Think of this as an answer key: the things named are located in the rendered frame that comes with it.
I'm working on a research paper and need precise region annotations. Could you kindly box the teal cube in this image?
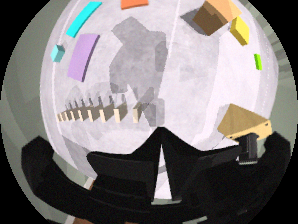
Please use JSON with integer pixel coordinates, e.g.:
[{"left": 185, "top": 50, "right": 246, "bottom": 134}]
[{"left": 51, "top": 44, "right": 65, "bottom": 63}]

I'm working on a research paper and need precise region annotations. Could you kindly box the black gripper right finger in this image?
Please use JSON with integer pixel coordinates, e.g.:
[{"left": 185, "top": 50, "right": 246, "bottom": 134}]
[{"left": 161, "top": 127, "right": 242, "bottom": 201}]

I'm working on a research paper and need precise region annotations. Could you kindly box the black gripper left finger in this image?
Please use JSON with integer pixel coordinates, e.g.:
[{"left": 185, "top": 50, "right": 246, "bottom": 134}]
[{"left": 86, "top": 127, "right": 162, "bottom": 202}]

